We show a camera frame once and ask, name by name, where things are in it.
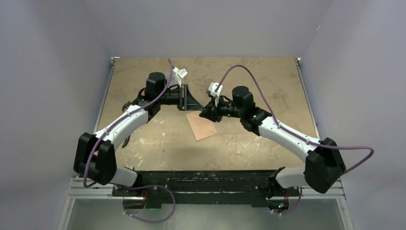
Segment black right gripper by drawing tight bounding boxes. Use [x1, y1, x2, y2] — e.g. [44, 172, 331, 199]
[200, 93, 244, 123]

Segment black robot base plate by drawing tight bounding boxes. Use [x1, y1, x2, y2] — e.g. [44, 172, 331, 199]
[109, 170, 299, 209]

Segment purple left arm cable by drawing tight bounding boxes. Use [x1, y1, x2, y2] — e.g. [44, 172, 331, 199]
[83, 57, 176, 224]

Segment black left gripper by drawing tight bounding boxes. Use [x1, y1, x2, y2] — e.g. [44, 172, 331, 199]
[158, 84, 203, 111]

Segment aluminium frame rail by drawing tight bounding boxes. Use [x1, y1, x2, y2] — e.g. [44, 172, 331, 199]
[66, 177, 346, 200]

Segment black pliers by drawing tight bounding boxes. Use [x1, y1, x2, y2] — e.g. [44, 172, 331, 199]
[122, 135, 131, 148]

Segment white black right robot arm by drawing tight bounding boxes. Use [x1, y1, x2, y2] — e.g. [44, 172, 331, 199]
[199, 82, 346, 197]

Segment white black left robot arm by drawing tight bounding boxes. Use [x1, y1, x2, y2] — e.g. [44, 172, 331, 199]
[73, 72, 203, 196]

